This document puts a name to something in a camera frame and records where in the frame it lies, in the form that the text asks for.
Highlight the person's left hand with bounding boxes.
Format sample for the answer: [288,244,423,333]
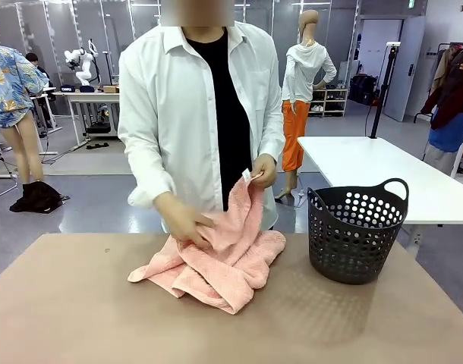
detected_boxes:
[250,154,279,190]

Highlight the person's right hand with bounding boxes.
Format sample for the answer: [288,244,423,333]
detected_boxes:
[153,190,217,249]

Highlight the pink terry towel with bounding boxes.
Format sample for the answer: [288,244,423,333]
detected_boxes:
[127,169,287,315]

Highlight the person's right forearm white sleeve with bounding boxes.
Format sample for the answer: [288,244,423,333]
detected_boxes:
[127,143,179,209]

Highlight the person's left forearm white sleeve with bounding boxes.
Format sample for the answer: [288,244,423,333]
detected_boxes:
[258,109,287,161]

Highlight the white shoe shelf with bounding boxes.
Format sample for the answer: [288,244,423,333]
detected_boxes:
[309,87,349,118]

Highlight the mannequin white hoodie orange trousers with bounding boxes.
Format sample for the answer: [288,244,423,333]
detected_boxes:
[275,9,338,201]

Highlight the dark grey perforated laundry basket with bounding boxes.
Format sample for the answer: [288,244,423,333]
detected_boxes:
[306,177,410,286]

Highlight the white table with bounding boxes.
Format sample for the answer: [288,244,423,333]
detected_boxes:
[297,136,463,262]

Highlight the person torso white shirt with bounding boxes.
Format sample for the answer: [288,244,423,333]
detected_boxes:
[117,17,287,234]

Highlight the black suitcase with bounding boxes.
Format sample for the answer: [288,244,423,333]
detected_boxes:
[348,74,379,105]

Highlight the black tripod pole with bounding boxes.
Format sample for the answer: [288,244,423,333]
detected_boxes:
[369,42,402,140]

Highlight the black clothes pile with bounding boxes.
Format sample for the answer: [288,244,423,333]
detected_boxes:
[9,181,65,214]

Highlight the white background desk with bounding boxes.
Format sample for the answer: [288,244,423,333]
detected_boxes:
[51,89,121,147]

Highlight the grey open door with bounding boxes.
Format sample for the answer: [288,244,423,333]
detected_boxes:
[384,17,426,123]

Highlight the clothes rack with garments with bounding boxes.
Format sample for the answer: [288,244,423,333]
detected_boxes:
[413,37,463,179]

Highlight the seated background person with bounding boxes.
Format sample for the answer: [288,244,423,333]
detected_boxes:
[25,52,51,93]

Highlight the mannequin floral blue shirt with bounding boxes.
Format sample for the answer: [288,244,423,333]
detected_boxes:
[0,14,50,184]

